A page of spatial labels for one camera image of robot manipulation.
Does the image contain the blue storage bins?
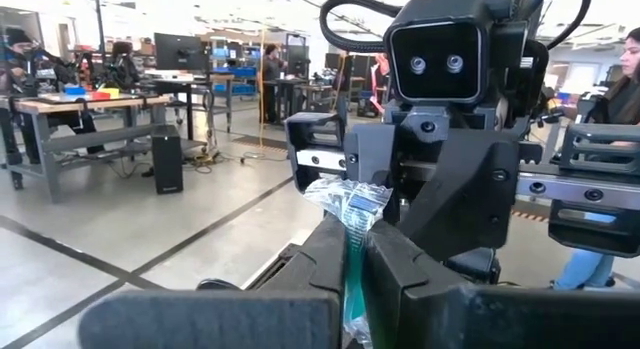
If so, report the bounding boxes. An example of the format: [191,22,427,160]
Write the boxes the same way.
[214,66,259,95]

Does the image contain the black computer tower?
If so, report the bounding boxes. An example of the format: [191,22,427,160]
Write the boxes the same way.
[151,124,184,195]

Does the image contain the clear wrapper teal gummy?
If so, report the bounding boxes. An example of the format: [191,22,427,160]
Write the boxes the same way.
[302,177,394,349]

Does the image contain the black computer monitor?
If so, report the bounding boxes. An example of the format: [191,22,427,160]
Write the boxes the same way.
[153,32,210,73]

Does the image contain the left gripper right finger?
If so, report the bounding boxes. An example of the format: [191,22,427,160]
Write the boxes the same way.
[363,219,640,349]

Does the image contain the black desk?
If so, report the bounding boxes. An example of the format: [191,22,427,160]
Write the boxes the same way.
[144,71,236,140]

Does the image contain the yellow hanging cable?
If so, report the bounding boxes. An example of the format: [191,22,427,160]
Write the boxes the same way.
[256,28,266,150]

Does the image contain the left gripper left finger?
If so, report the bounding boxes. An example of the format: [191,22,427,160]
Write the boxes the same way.
[79,216,347,349]

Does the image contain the person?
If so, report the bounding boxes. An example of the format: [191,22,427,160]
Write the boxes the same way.
[552,26,640,290]
[0,27,106,165]
[262,43,286,125]

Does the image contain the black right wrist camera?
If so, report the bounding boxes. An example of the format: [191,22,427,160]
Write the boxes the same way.
[383,0,490,106]

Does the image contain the black corrugated cable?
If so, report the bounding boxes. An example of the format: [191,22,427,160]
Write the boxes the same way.
[319,0,401,54]

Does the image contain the wooden top workbench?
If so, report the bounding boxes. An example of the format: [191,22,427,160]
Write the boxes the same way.
[14,91,174,205]

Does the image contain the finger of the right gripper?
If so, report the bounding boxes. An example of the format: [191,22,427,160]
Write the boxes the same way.
[399,123,640,263]
[284,111,401,191]

